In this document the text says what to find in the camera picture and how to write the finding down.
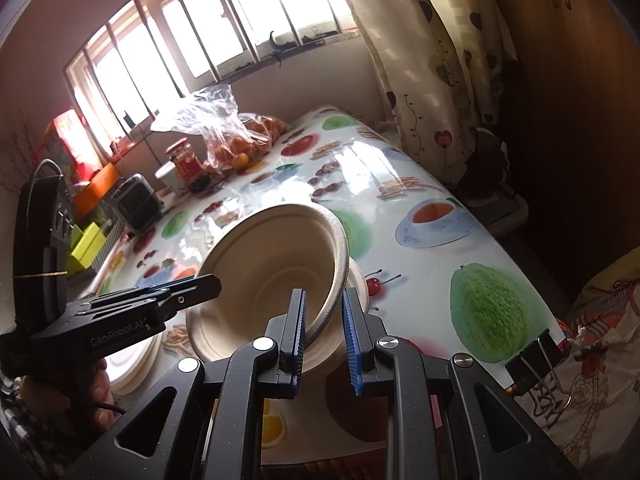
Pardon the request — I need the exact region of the printed blanket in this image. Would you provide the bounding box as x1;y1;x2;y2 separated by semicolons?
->
510;250;640;466

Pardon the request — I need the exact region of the clear plastic bag of oranges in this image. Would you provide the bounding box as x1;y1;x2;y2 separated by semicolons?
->
150;84;288;171

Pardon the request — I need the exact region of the barred window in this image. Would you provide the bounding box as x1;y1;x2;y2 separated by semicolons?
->
62;0;361;111

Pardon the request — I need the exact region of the grey plastic bin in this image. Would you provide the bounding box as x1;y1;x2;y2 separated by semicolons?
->
470;180;531;236

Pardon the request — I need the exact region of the dark bag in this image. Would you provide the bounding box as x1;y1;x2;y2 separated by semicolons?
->
460;127;513;201

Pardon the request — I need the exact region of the red label sauce jar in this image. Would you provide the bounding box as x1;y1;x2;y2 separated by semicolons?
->
166;137;207;193

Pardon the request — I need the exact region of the white plastic tub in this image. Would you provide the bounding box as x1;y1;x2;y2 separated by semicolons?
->
155;162;188;198

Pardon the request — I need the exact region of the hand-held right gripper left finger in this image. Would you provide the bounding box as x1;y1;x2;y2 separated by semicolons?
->
62;288;307;480

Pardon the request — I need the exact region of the dried branch bundle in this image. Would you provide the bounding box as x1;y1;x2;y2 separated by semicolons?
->
2;120;48;186

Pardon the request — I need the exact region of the lime green gift box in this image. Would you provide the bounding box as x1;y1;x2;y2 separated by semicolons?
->
67;222;101;276

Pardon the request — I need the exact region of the fruit printed tablecloth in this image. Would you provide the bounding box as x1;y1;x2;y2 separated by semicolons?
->
65;105;566;466

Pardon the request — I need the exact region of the brown wooden wardrobe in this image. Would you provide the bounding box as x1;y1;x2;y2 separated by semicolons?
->
500;0;640;261

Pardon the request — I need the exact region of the black binder clip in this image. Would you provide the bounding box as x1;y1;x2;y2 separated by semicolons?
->
522;329;573;411
505;350;551;418

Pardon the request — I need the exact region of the orange round box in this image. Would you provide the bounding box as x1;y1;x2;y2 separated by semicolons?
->
72;164;121;216

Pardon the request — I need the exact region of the grey portable heater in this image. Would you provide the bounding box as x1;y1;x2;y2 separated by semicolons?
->
111;174;163;231

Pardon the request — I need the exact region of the heart printed curtain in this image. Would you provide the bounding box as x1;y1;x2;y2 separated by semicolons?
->
350;0;521;181

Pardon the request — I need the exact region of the grey corrugated box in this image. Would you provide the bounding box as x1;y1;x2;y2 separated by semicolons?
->
92;222;123;268

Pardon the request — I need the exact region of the beige paper bowl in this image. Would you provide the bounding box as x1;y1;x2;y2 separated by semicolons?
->
186;202;349;361
292;257;372;387

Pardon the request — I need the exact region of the person's left hand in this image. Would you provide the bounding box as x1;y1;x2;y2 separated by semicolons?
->
20;357;113;416

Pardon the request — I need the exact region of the person's left forearm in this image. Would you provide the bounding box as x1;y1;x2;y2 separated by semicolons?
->
0;377;66;461

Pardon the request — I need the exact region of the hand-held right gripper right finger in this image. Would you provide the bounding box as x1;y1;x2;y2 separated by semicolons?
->
341;287;583;480

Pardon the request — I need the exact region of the red gift box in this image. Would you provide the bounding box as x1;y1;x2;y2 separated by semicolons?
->
44;109;103;181

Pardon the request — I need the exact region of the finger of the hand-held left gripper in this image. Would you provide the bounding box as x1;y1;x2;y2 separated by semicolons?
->
150;274;223;321
145;275;197;295

